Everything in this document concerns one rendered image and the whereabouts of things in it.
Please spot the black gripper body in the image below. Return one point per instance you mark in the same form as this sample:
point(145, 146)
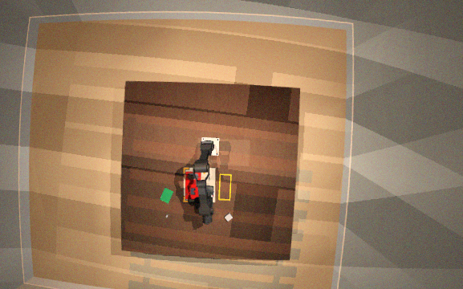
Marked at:
point(209, 190)

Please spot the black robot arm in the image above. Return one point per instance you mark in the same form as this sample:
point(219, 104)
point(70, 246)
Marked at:
point(203, 205)

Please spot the green flat rectangular patch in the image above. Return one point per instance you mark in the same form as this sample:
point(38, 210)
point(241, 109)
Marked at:
point(166, 195)

